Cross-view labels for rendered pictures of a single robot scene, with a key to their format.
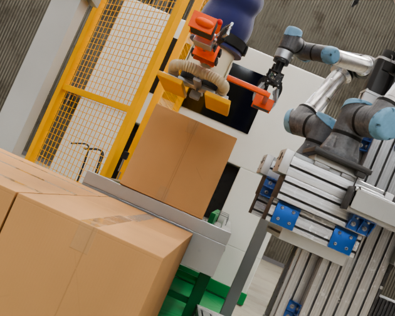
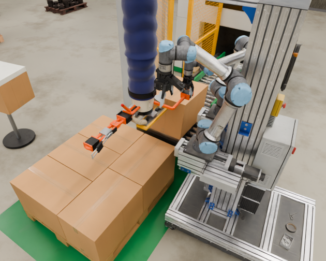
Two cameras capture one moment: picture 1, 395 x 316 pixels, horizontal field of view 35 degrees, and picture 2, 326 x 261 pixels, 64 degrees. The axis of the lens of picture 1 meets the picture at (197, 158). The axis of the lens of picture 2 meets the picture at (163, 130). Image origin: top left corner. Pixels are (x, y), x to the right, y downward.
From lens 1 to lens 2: 2.05 m
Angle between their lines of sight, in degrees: 48
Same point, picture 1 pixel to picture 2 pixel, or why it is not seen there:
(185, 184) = (169, 126)
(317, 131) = (219, 101)
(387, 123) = (205, 149)
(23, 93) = (124, 64)
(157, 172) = (158, 121)
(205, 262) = not seen: hidden behind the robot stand
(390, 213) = (218, 184)
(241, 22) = (142, 88)
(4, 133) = (126, 81)
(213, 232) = not seen: hidden behind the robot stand
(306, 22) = not seen: outside the picture
